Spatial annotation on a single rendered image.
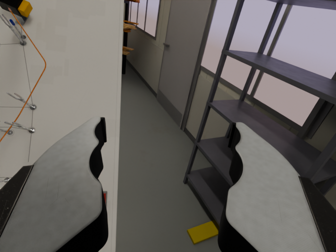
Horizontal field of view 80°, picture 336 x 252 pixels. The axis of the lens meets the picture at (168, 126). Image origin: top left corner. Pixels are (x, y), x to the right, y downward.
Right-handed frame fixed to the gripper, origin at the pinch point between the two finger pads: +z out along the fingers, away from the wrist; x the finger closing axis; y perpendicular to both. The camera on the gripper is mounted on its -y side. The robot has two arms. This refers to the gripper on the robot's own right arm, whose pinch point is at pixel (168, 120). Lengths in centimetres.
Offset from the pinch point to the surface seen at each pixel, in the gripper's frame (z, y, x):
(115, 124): 48, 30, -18
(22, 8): 56, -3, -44
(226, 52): 141, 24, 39
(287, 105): 135, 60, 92
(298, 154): 87, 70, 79
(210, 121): 206, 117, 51
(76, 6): 71, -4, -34
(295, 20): 158, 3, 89
